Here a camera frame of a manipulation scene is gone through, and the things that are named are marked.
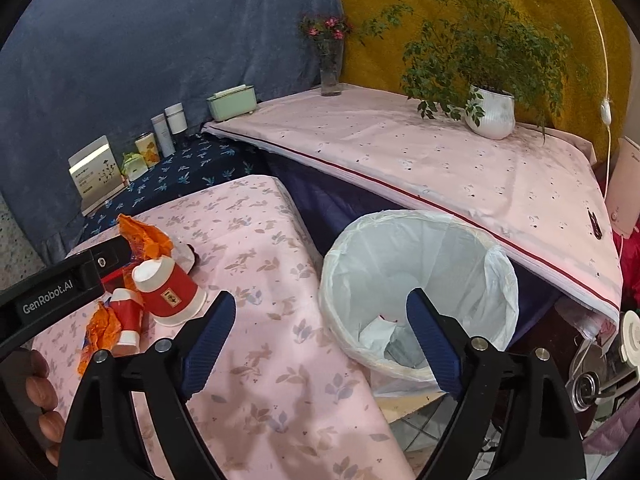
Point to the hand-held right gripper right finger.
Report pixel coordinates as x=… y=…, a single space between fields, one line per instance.
x=435 y=340

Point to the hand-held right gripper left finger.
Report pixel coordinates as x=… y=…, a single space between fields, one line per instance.
x=210 y=340

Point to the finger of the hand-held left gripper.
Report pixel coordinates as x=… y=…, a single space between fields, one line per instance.
x=114 y=255

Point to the orange snack wrapper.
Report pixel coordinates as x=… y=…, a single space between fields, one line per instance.
x=100 y=332
x=147 y=237

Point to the large red paper cup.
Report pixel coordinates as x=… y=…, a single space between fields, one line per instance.
x=172 y=295

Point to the small red paper cup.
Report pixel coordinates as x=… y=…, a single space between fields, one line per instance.
x=127 y=320

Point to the bin with white plastic liner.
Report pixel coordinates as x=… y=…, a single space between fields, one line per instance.
x=400 y=250

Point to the person's left hand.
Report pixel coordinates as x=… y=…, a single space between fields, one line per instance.
x=42 y=390

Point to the white crumpled tissue paper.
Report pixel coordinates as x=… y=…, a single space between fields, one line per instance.
x=377 y=335

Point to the pink leaf-print cloth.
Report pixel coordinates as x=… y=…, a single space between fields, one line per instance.
x=270 y=310

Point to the white and gold card box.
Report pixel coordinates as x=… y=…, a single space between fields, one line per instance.
x=95 y=170

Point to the small green box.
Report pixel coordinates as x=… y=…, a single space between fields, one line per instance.
x=134 y=167

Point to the yellow printed tin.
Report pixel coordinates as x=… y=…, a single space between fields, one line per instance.
x=146 y=151

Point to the dark blue floral cloth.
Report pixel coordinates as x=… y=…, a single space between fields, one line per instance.
x=195 y=170

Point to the tall white bottle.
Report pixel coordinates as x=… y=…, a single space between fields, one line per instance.
x=163 y=137

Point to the short white jar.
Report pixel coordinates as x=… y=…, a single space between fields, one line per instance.
x=176 y=119

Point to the plain navy cloth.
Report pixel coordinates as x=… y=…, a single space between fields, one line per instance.
x=320 y=200

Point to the pink tablecloth with red stripe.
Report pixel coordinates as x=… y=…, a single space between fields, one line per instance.
x=400 y=160

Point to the pale green tissue box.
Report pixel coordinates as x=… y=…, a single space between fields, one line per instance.
x=232 y=102

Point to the white round device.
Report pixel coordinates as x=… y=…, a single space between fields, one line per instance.
x=631 y=337

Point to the pink padded garment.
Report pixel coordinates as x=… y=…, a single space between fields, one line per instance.
x=617 y=425

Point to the red cloth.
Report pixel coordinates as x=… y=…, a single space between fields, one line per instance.
x=631 y=270

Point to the blue velvet curtain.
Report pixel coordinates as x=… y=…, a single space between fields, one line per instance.
x=150 y=50

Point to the green plant in white pot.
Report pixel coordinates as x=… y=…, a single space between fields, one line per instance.
x=492 y=112

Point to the glass vase with pink flowers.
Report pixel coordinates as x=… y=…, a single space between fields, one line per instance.
x=331 y=72

